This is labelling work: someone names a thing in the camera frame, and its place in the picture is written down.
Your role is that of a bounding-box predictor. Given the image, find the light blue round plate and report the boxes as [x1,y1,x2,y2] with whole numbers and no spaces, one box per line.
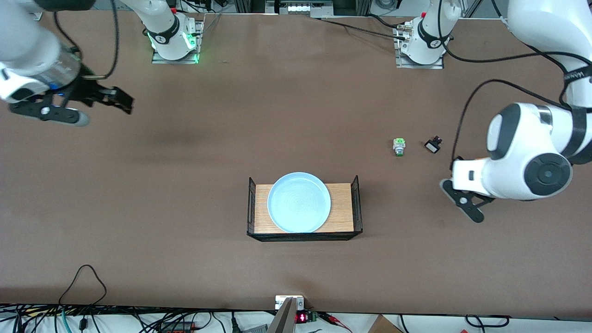
[267,172,332,234]

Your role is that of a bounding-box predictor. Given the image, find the wooden tray black mesh sides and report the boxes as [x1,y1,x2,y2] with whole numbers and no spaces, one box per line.
[246,174,364,243]

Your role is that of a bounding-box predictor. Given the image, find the grey metal bar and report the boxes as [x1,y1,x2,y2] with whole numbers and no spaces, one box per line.
[266,297,298,333]

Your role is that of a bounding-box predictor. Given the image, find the brown cardboard piece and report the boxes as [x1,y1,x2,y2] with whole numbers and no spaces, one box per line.
[367,314,404,333]

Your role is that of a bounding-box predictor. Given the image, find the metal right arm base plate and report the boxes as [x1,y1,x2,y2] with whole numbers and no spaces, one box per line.
[151,19,203,65]

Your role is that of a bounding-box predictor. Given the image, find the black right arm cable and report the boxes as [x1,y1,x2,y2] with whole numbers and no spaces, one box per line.
[54,0,121,81]

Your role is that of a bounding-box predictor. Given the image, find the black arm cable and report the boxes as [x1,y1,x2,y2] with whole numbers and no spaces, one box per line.
[54,0,121,81]
[435,18,592,170]

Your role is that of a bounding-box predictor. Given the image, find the looped black cable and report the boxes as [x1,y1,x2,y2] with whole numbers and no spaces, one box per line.
[57,264,108,308]

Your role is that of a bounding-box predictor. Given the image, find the metal frame with light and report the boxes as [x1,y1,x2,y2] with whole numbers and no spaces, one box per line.
[265,0,334,15]

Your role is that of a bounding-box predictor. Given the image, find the black cable across table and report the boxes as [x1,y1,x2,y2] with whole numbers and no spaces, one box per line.
[318,17,408,41]

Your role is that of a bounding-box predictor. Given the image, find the silver mounting bracket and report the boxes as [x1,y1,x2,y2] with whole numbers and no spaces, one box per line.
[275,295,305,311]

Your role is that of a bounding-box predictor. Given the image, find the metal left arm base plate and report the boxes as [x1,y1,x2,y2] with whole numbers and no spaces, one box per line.
[393,22,446,70]

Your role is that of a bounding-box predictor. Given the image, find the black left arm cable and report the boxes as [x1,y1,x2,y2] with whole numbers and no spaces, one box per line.
[435,18,592,170]

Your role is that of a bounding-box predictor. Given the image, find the black cable loop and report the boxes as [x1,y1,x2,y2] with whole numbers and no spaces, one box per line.
[464,314,512,328]

